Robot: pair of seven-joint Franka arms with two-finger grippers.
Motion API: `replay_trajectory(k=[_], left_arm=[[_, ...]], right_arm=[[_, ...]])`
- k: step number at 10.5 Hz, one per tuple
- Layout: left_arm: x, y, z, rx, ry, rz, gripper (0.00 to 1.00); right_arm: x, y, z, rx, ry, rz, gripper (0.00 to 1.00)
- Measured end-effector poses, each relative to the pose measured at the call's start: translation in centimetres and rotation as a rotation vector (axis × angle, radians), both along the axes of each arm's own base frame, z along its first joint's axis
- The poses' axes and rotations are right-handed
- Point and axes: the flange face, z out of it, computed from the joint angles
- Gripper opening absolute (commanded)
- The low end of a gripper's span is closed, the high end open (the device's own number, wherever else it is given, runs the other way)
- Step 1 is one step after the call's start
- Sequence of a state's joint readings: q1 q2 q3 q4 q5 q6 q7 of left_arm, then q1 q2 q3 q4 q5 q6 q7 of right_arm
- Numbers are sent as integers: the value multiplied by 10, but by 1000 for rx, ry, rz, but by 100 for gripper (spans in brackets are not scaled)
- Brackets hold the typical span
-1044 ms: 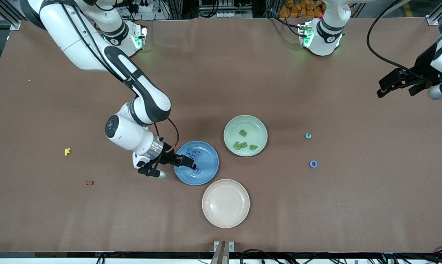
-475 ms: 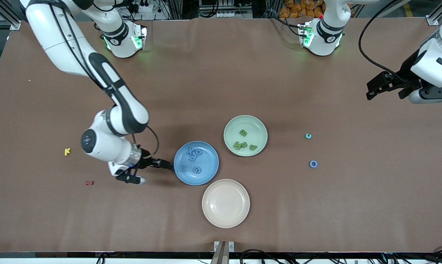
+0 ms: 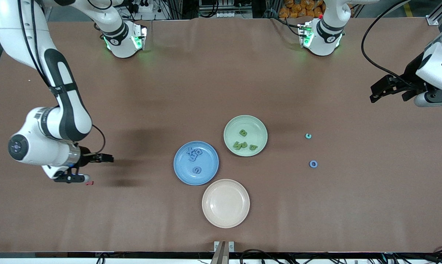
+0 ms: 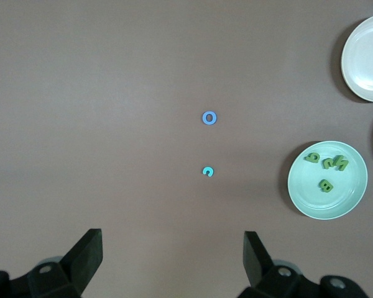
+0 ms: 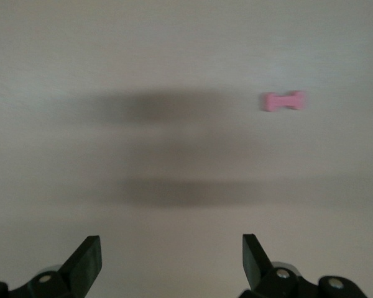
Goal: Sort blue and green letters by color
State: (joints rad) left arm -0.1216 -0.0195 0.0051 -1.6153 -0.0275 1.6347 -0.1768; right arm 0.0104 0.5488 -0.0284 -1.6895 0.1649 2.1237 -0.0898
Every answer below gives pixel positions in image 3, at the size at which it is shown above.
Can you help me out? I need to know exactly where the blue plate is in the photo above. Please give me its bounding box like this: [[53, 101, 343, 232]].
[[173, 141, 219, 186]]

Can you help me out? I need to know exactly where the brown table cover sheet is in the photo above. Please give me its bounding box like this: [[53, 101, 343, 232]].
[[0, 16, 442, 253]]

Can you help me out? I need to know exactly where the pile of orange objects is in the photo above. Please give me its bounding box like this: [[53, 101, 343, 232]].
[[279, 0, 326, 19]]

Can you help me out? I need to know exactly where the cream plate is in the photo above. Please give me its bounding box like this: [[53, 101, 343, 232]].
[[202, 179, 250, 228]]

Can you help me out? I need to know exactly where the pale green plate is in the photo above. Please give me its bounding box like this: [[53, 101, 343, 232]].
[[224, 115, 268, 157]]

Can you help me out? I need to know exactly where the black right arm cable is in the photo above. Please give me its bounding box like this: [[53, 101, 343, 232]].
[[18, 0, 106, 154]]

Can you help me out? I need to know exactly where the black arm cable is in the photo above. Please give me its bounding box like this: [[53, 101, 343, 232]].
[[18, 0, 106, 154], [361, 0, 427, 88]]

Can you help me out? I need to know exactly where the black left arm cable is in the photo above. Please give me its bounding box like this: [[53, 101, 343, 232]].
[[361, 0, 427, 88]]

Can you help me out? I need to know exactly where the aluminium frame post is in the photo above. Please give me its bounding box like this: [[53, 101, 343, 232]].
[[426, 0, 442, 26]]

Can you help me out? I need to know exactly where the metal table edge bracket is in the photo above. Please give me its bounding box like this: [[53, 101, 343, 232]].
[[214, 241, 235, 264]]

